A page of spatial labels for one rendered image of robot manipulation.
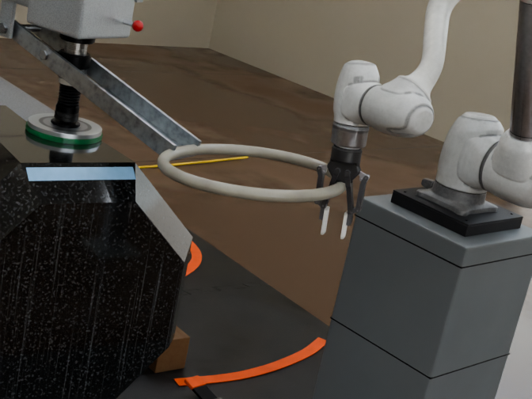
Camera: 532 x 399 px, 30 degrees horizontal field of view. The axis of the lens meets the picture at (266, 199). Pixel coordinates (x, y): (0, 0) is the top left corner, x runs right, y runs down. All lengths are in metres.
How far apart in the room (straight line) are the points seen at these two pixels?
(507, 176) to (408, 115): 0.57
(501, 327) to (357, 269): 0.46
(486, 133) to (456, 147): 0.09
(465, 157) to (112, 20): 1.05
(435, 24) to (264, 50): 6.76
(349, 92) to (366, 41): 5.95
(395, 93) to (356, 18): 6.13
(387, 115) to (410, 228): 0.61
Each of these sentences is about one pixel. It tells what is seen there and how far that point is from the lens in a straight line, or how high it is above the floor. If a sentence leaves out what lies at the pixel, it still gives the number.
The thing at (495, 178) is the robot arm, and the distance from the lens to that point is 2.76.
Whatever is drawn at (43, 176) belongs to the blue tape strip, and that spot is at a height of 0.79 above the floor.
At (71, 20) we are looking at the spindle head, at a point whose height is 1.17.
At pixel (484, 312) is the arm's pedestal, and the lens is 2.91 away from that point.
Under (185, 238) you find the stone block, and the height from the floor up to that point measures 0.59.
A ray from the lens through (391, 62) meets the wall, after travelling 8.13.
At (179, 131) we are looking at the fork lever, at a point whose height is 0.93.
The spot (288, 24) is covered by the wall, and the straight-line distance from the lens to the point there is 8.95.
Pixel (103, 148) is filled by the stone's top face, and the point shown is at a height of 0.82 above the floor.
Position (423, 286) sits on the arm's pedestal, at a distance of 2.79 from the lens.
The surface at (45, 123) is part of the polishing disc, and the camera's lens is 2.88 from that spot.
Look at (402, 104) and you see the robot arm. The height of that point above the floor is 1.20.
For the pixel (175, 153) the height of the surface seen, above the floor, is 0.90.
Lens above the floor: 1.60
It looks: 17 degrees down
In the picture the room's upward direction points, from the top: 12 degrees clockwise
